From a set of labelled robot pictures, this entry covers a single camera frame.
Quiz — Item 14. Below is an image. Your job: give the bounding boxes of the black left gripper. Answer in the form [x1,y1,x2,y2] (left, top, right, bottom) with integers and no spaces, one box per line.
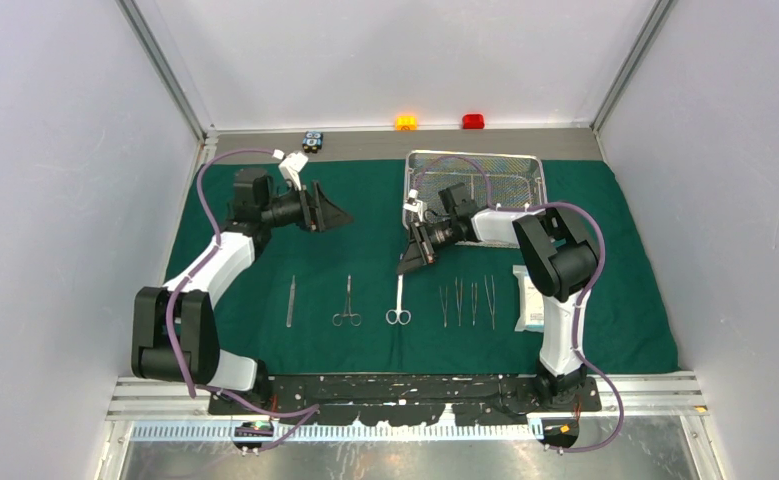
[260,180,352,233]

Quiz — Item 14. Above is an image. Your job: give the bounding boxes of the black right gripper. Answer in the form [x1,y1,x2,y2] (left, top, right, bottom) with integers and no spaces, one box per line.
[398,216,460,275]

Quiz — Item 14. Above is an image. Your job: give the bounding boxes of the steel surgical forceps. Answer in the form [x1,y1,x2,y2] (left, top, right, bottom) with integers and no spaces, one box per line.
[438,286,449,328]

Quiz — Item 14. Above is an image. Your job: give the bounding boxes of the steel ring-handled scissors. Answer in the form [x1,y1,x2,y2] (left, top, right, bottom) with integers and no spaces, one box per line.
[385,274,412,326]

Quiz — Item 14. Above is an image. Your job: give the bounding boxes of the metal mesh instrument tray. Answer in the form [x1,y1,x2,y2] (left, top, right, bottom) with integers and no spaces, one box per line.
[401,149,548,249]

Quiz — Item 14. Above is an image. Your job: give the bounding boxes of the steel needle holder clamp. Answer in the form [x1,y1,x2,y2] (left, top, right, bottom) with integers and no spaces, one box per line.
[470,282,479,326]

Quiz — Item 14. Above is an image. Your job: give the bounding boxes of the green surgical drape cloth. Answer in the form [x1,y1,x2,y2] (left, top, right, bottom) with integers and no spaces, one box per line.
[140,156,681,377]

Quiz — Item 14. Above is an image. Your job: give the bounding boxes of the steel ring-handled hemostat clamp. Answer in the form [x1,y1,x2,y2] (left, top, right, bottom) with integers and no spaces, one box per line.
[331,275,362,327]

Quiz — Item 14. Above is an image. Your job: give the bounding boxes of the long steel probe rod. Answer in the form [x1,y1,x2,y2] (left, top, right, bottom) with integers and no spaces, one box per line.
[285,275,297,328]

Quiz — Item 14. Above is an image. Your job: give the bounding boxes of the white sterile packet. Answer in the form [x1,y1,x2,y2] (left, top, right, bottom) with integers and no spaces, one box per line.
[512,265,545,333]

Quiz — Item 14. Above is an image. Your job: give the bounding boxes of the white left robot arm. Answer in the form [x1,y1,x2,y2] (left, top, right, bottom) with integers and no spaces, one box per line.
[131,167,353,414]

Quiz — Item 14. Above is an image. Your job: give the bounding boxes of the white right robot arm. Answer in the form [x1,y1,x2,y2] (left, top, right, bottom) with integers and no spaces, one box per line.
[396,183,606,411]

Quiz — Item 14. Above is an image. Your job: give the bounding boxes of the blue owl toy block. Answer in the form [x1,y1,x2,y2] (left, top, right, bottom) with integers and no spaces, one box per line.
[302,131,324,153]

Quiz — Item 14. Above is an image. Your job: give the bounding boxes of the yellow toy block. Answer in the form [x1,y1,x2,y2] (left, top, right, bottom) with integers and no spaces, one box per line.
[394,115,418,131]

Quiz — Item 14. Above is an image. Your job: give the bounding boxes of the red toy block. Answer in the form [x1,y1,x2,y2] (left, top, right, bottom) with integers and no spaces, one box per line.
[461,113,486,130]

